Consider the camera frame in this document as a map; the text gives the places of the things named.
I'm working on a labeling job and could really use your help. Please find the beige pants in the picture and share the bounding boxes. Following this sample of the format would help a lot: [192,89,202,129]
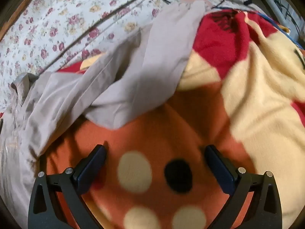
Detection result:
[0,0,211,220]

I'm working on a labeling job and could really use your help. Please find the red orange cream printed blanket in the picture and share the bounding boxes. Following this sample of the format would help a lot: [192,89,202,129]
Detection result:
[45,10,305,229]

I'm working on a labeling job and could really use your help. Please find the floral bed sheet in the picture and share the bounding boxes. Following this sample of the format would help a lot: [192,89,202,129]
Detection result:
[0,0,229,111]

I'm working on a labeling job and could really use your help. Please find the grey pole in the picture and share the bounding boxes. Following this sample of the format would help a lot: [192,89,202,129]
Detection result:
[263,0,287,28]

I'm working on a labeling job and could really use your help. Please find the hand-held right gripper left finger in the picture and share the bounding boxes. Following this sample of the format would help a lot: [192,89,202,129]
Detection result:
[28,144,107,229]

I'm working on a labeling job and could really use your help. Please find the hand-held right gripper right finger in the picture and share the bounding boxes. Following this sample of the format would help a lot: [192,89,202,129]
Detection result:
[204,144,282,229]

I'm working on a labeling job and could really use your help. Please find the thin black cable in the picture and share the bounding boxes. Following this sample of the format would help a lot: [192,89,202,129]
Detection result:
[36,0,155,75]
[56,0,175,56]

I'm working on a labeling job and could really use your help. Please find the blue cable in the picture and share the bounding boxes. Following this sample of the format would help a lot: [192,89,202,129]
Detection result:
[214,5,305,53]

